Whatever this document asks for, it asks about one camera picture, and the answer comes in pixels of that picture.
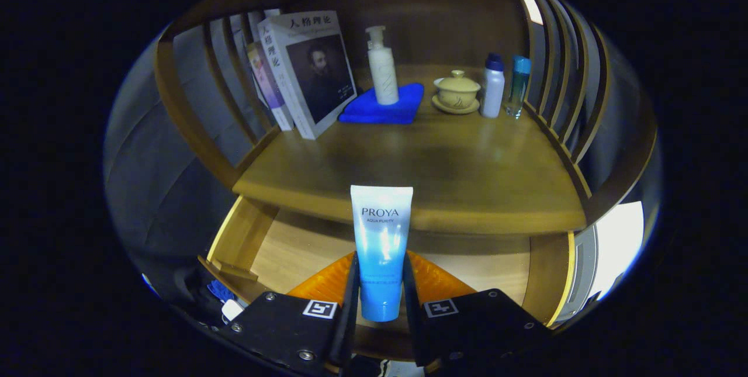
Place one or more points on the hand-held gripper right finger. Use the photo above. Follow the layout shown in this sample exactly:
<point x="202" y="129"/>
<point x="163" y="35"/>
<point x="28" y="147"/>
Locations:
<point x="409" y="318"/>

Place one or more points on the blue folded cloth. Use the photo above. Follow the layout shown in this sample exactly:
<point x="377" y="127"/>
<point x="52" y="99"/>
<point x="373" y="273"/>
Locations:
<point x="368" y="113"/>

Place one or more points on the white book with portrait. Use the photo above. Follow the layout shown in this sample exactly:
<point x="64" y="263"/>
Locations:
<point x="318" y="73"/>

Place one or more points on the brown wooden countertop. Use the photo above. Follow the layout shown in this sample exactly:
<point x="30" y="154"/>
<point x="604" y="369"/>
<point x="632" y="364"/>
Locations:
<point x="467" y="178"/>

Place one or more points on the white bottle with blue cap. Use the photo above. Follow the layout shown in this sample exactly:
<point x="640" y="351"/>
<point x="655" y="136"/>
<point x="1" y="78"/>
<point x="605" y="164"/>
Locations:
<point x="492" y="90"/>

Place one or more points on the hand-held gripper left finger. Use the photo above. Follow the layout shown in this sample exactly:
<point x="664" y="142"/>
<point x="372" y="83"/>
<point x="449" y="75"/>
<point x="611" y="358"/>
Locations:
<point x="349" y="330"/>

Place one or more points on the brown wooden drawer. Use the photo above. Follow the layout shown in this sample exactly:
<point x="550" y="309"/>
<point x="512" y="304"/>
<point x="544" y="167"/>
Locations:
<point x="298" y="248"/>

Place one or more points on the white pump bottle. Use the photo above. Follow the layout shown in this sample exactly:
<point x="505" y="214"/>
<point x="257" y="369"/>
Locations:
<point x="384" y="79"/>

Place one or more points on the blue white cosmetic tube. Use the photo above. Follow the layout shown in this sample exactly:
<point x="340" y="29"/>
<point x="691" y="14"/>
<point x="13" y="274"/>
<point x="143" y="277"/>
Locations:
<point x="380" y="248"/>

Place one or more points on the white grey metal cabinet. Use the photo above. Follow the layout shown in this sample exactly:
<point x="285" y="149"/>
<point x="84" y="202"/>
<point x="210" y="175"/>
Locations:
<point x="619" y="242"/>

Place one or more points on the yellow lidded tea cup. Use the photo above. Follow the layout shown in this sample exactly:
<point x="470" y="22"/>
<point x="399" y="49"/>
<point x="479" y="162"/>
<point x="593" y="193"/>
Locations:
<point x="457" y="95"/>

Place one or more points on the purple book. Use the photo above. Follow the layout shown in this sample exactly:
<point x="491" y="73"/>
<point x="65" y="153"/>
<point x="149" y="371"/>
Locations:
<point x="269" y="85"/>

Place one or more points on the clear teal bottle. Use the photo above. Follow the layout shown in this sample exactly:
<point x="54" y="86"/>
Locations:
<point x="518" y="85"/>

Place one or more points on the brown wooden cabinet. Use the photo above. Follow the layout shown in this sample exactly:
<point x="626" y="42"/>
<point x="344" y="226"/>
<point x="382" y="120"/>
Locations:
<point x="409" y="14"/>

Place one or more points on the small blue rag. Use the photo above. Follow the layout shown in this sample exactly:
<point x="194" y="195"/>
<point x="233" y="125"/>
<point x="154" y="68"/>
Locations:
<point x="219" y="289"/>

